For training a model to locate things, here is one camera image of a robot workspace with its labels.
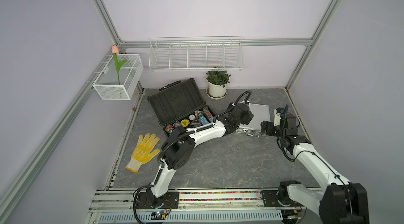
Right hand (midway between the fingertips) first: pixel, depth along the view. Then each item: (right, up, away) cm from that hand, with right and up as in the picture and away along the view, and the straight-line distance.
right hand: (268, 123), depth 87 cm
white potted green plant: (-28, +25, +15) cm, 40 cm away
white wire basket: (-81, +25, -4) cm, 85 cm away
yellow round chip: (-49, -1, +10) cm, 50 cm away
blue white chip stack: (-34, +4, +13) cm, 36 cm away
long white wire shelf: (-42, +43, +12) cm, 61 cm away
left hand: (-14, +8, +1) cm, 16 cm away
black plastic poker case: (-55, +12, +14) cm, 58 cm away
